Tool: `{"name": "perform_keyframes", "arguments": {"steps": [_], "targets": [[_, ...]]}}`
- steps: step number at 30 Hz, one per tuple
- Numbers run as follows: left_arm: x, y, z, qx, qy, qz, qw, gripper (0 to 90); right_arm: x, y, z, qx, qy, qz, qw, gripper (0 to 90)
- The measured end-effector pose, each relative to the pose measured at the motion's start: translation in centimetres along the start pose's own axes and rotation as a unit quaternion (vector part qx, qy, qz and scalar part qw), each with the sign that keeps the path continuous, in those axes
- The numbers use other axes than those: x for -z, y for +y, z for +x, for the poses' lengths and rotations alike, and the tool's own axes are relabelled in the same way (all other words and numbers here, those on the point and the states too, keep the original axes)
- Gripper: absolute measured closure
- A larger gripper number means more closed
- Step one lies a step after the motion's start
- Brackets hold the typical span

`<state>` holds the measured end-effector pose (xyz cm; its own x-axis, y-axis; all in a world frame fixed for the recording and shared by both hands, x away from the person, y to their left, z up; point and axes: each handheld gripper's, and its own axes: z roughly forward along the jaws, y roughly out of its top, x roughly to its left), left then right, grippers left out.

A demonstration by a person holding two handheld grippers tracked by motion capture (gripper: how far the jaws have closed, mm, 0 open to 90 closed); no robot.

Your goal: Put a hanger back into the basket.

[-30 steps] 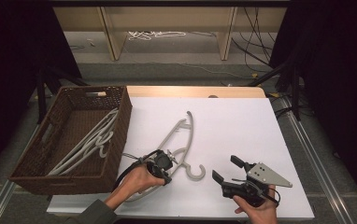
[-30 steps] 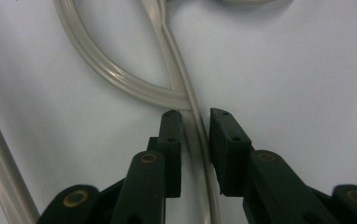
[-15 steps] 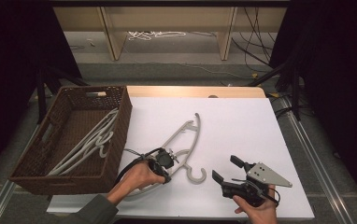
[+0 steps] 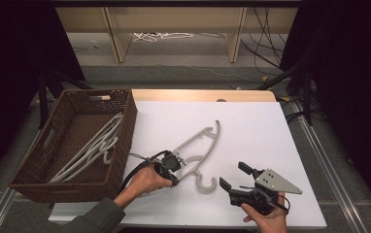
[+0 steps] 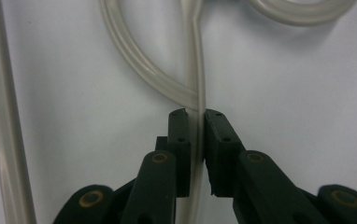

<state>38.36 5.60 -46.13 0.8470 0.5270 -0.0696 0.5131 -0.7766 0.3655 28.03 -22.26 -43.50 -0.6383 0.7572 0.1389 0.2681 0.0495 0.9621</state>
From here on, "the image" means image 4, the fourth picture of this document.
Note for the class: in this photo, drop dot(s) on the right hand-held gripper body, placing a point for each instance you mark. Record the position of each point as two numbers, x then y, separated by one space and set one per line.
274 183

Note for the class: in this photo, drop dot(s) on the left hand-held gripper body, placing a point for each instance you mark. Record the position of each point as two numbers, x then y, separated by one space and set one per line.
165 176

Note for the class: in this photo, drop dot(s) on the grey plastic clothes hanger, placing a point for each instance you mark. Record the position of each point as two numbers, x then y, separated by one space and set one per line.
104 152
205 191
86 147

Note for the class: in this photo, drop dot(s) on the brown woven basket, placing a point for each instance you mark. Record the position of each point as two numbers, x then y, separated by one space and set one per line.
76 191

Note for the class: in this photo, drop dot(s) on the person's left hand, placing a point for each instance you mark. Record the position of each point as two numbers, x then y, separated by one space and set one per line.
148 181

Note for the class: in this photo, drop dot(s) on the person's right hand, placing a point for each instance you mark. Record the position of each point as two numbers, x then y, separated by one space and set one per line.
272 223

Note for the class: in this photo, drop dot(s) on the white table mat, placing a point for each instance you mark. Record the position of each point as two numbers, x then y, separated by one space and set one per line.
254 136

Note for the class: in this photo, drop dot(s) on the black metal stand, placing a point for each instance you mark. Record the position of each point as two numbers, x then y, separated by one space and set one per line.
44 97
306 97

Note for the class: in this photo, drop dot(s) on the black curtain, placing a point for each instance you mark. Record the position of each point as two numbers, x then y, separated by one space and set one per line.
352 97
12 81

